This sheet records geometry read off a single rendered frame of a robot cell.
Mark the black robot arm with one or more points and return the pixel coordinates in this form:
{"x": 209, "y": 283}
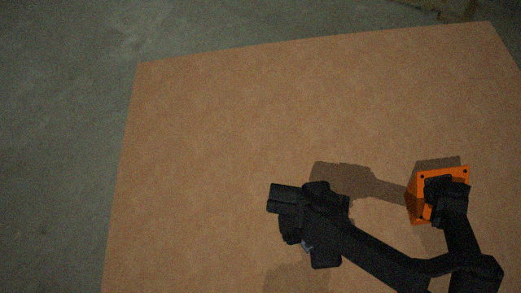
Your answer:
{"x": 320, "y": 218}

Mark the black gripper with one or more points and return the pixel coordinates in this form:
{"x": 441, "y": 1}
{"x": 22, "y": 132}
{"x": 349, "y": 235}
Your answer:
{"x": 322, "y": 259}

